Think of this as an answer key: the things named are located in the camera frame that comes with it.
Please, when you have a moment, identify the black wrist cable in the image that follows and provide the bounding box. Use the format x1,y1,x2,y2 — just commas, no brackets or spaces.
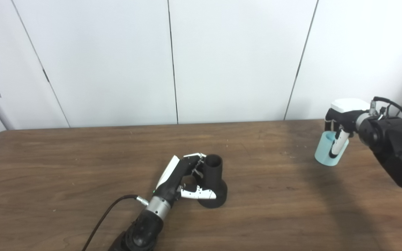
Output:
370,97,402,135
82,195,149,251

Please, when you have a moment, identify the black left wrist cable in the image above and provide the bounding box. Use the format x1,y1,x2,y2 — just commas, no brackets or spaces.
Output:
82,195,149,251

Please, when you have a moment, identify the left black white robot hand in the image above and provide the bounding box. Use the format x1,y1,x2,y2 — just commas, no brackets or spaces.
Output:
153,152,217,210

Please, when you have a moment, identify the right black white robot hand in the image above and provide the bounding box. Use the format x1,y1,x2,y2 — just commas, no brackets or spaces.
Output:
324,98,371,159

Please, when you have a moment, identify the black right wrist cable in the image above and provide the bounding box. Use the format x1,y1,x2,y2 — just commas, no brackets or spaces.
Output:
370,97,402,135

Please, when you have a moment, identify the black flared nozzle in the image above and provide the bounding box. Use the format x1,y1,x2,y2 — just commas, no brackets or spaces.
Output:
192,154,228,209

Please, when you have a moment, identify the light-blue hose piece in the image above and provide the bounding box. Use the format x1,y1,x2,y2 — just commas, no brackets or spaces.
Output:
314,131,350,166

